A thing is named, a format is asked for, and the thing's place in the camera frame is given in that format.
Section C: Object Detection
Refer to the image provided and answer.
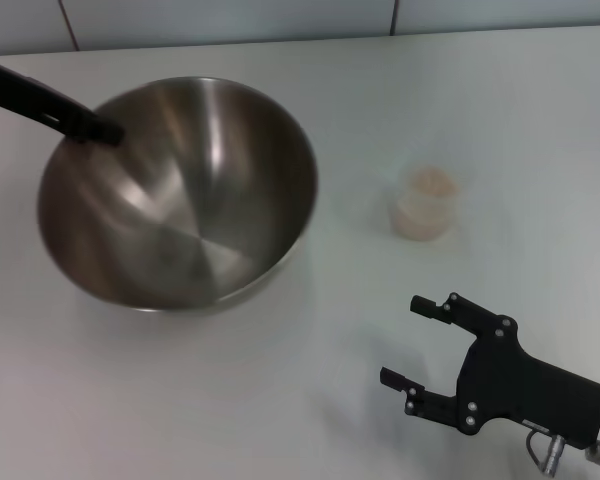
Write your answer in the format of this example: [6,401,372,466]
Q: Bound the stainless steel mixing bowl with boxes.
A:
[36,76,320,314]

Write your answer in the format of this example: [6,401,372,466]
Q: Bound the white rice grains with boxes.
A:
[397,168,456,240]

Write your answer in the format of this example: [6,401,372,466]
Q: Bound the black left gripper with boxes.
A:
[0,57,127,147]

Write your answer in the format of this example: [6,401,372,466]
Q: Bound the clear plastic cup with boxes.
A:
[389,163,462,242]

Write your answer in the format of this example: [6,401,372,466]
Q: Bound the right gripper cable with plug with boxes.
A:
[524,429,569,475]

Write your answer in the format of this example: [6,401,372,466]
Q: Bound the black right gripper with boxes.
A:
[379,291,600,448]

